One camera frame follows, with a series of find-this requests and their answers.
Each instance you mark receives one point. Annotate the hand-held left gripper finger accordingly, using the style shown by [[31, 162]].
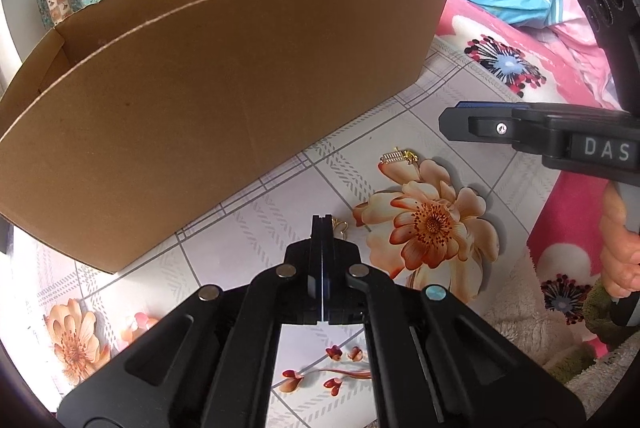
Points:
[[330, 268], [318, 258]]

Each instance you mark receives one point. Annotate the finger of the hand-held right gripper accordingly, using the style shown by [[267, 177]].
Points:
[[480, 125], [485, 105]]

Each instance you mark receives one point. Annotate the gold butterfly hair clip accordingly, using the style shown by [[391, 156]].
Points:
[[341, 224]]

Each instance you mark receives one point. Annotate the gold rhinestone hair clip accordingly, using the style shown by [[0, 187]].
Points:
[[397, 156]]

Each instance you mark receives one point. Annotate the brown cardboard box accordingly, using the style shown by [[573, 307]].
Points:
[[200, 108]]

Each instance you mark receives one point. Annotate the person's right forearm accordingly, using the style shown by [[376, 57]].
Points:
[[520, 333]]

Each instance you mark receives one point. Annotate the person's right hand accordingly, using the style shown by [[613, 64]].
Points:
[[617, 258]]

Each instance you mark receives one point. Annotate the pink floral blanket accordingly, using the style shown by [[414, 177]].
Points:
[[565, 73]]

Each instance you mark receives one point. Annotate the tall patterned box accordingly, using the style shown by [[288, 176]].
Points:
[[57, 0]]

